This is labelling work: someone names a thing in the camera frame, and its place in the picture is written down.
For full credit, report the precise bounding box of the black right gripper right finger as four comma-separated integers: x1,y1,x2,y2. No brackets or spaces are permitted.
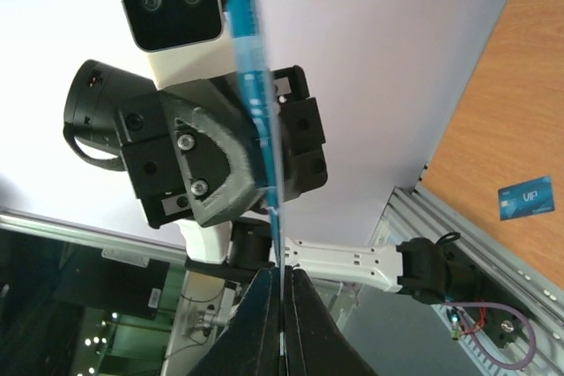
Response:
281,267,375,376

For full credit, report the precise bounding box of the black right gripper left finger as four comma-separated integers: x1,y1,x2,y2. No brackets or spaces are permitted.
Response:
189,267,280,376

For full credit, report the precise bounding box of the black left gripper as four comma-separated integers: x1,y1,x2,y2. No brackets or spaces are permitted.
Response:
115,65,328,229

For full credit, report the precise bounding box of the blue vip card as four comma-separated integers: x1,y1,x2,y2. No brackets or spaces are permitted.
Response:
498,175,555,221
224,0,287,269

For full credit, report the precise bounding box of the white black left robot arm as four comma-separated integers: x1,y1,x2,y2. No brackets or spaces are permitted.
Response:
63,60,484,305

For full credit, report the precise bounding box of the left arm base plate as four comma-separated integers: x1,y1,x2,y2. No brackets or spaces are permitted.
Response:
453,300,532,349

